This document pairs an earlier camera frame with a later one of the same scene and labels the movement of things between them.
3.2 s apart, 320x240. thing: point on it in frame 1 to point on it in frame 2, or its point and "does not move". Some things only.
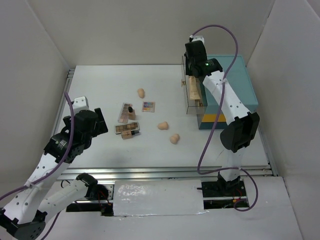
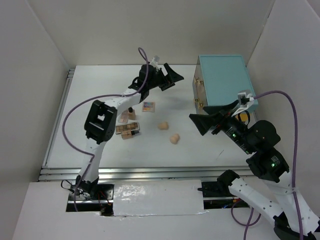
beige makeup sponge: x=174 y=139 does not move
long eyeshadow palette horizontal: x=131 y=126 does not move
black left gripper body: x=101 y=127 to x=160 y=80
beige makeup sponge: x=163 y=126 does not move
